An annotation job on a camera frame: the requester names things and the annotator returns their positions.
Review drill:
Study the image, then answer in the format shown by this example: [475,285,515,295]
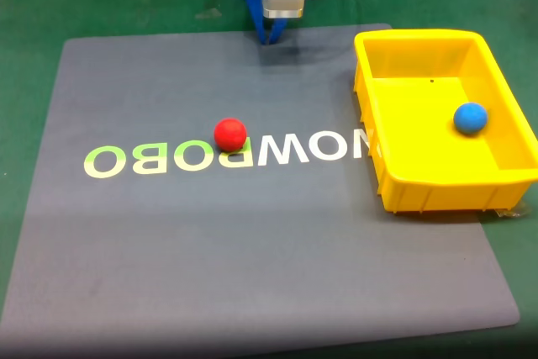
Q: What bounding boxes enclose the silver camera box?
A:
[261,0,307,21]

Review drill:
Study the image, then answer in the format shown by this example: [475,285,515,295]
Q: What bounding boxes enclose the blue ball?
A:
[452,101,489,136]

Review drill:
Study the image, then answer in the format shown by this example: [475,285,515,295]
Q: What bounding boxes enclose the yellow plastic bin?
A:
[352,29,538,215]

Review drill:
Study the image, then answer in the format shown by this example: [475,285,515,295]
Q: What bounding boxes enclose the grey mat with lettering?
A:
[0,23,521,356]

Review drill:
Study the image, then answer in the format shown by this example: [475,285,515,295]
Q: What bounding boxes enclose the clear tape piece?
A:
[493,201,531,220]

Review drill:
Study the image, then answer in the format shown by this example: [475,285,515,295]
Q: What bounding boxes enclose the red ball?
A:
[213,117,248,153]

